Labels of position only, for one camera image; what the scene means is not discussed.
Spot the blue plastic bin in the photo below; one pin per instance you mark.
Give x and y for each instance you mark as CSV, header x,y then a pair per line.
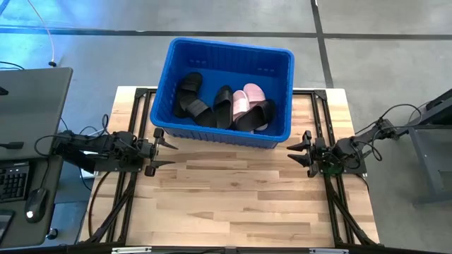
x,y
226,60

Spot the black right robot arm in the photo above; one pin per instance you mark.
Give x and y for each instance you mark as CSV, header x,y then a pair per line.
x,y
344,150

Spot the black rubber slide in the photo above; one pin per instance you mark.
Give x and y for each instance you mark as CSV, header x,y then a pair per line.
x,y
192,83
223,106
197,107
256,116

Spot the black computer mouse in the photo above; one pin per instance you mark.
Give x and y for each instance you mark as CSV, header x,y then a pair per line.
x,y
36,204

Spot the grey laptop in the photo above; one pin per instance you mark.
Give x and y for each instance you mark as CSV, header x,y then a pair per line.
x,y
31,113

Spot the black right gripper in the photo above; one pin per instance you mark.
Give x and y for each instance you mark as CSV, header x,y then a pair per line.
x,y
316,155

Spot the black slanted panel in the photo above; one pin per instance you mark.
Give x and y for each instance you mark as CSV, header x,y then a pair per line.
x,y
438,109

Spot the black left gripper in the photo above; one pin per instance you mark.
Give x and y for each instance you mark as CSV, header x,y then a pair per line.
x,y
152,151

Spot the grey metal stand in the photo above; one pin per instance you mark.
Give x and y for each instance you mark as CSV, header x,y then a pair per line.
x,y
423,162

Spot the black keyboard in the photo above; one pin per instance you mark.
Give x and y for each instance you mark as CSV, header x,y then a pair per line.
x,y
14,181

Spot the silver metal bracket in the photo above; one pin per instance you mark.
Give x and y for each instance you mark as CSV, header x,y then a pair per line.
x,y
130,250
328,251

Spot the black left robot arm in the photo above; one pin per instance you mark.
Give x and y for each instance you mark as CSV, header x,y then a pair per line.
x,y
92,144

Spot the black round knob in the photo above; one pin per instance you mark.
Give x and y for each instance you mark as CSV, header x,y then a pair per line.
x,y
52,234

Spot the small white box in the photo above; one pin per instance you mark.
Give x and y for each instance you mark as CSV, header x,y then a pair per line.
x,y
86,174

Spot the pink rubber slide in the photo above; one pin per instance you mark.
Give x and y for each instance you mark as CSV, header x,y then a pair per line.
x,y
255,92
241,104

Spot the black aluminium table frame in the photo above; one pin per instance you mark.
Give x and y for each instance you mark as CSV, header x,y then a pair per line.
x,y
320,94

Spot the dark grey desk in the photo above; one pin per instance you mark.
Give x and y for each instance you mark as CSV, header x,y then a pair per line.
x,y
21,236

